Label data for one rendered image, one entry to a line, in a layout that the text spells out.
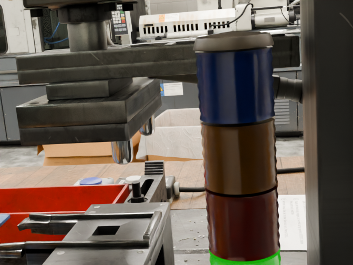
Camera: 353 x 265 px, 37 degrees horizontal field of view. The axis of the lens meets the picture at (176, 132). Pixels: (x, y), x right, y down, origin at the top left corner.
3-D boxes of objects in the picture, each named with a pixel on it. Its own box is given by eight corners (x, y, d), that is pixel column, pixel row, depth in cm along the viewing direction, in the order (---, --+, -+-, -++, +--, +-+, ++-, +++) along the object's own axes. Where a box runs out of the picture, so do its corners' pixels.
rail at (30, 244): (29, 263, 56) (26, 241, 56) (152, 261, 54) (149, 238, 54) (27, 265, 56) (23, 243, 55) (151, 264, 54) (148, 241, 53)
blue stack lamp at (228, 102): (202, 111, 29) (198, 49, 28) (273, 107, 28) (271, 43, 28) (195, 125, 25) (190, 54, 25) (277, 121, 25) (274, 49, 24)
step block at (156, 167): (150, 214, 86) (145, 160, 84) (168, 213, 85) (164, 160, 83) (142, 230, 80) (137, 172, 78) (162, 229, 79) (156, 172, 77)
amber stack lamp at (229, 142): (207, 172, 30) (203, 113, 29) (276, 170, 29) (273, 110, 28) (200, 195, 26) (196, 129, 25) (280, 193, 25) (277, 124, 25)
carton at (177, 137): (168, 181, 356) (163, 106, 345) (259, 180, 343) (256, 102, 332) (141, 220, 290) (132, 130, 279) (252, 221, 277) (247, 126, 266)
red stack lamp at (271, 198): (210, 231, 30) (207, 175, 30) (278, 230, 30) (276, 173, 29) (205, 262, 27) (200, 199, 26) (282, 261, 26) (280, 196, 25)
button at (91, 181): (84, 186, 97) (83, 176, 97) (105, 185, 97) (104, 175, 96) (77, 194, 93) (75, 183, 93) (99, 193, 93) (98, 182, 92)
